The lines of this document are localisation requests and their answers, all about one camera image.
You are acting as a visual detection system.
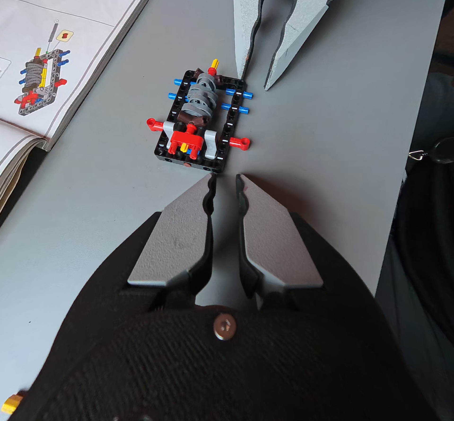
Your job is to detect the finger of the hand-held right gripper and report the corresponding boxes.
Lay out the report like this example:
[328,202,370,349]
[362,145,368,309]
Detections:
[263,0,343,91]
[232,0,278,80]

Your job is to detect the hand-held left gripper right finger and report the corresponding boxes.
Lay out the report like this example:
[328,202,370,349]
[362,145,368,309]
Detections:
[235,173,324,310]

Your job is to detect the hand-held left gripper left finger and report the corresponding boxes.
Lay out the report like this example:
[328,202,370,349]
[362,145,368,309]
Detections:
[127,173,217,299]

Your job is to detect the black frame lego assembly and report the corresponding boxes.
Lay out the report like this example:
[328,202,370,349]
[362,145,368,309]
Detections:
[146,58,253,174]

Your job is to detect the lego instruction booklet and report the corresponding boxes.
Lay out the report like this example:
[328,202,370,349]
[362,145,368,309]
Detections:
[0,0,171,212]

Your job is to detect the small yellow lego piece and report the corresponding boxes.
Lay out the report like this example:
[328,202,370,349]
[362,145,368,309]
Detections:
[0,394,24,415]

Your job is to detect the person's black jacket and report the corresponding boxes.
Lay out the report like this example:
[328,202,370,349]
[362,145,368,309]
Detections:
[394,70,454,336]

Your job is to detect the person's grey trousers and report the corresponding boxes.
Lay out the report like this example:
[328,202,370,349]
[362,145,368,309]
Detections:
[376,233,454,421]

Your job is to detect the black strap buckle with clip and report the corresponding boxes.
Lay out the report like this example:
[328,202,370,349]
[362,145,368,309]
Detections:
[408,137,454,165]

